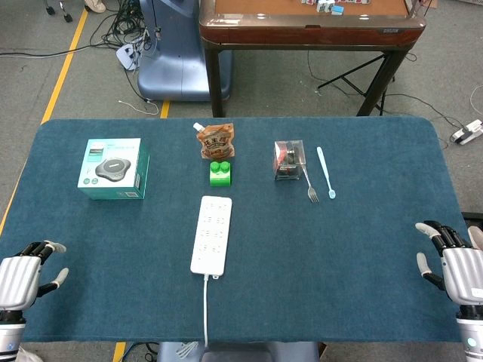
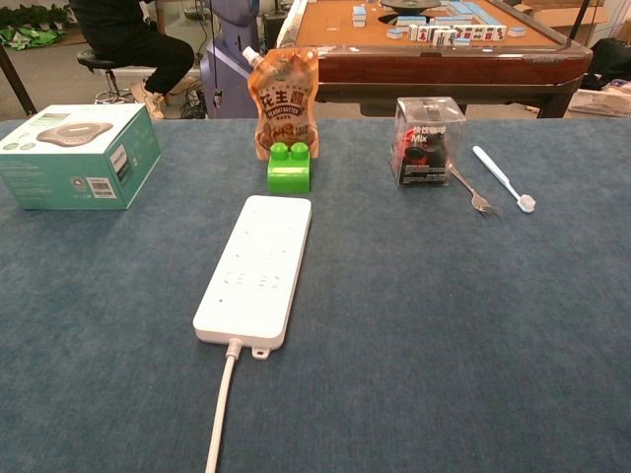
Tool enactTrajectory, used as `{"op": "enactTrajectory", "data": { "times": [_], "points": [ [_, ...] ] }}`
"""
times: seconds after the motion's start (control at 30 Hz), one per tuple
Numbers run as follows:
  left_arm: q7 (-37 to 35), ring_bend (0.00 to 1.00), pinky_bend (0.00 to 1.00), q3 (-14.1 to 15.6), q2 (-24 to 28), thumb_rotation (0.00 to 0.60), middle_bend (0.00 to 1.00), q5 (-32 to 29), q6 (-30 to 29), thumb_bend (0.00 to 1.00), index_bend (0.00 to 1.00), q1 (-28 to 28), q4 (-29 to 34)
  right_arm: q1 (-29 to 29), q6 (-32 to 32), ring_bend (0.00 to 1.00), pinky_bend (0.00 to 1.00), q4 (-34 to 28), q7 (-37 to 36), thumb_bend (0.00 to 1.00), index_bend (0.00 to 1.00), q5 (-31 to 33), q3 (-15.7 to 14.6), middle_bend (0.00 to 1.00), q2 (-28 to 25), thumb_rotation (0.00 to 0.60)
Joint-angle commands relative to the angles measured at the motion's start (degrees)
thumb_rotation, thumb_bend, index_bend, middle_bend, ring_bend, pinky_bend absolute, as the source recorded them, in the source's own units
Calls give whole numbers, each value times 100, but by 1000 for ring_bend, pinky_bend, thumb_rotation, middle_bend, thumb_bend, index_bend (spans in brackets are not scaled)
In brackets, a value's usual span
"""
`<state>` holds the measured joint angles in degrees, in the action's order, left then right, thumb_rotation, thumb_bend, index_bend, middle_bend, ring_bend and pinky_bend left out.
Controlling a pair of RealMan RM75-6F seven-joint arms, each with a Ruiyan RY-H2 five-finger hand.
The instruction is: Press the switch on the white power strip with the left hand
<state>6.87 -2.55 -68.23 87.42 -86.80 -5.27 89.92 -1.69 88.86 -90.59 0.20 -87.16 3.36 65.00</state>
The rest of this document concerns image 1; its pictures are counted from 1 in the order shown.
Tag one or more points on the white mahjong tile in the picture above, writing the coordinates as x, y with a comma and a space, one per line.
330, 4
322, 5

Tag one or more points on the green toy building block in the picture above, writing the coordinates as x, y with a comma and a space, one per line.
221, 177

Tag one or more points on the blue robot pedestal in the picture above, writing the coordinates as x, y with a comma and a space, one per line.
173, 56

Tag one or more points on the clear plastic coffee box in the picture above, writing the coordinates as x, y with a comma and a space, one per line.
288, 160

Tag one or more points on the light blue toothbrush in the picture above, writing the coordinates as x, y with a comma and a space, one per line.
324, 169

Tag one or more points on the peanut butter spout pouch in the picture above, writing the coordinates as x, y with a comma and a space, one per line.
217, 143

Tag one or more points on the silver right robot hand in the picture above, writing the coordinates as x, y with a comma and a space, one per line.
464, 271

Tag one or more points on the blue table cloth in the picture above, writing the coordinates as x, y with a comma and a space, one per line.
339, 245

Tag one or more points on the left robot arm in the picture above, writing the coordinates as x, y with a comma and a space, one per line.
9, 332

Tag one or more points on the metal fork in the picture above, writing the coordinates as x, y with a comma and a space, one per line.
313, 195

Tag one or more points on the grey robot torso base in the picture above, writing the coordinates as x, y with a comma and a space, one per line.
241, 352

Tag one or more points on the teal speaker product box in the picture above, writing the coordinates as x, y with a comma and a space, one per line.
113, 166

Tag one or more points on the blue-backed mahjong tile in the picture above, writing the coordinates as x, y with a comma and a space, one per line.
337, 10

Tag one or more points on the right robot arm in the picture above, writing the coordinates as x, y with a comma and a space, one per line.
471, 335

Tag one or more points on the white floor power strip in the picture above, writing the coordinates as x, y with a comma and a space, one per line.
469, 132
126, 54

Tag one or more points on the brown mahjong table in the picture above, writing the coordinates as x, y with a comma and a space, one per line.
302, 34

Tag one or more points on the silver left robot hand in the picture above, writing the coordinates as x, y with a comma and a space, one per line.
19, 279

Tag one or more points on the black swivel stool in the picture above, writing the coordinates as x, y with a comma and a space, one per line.
67, 17

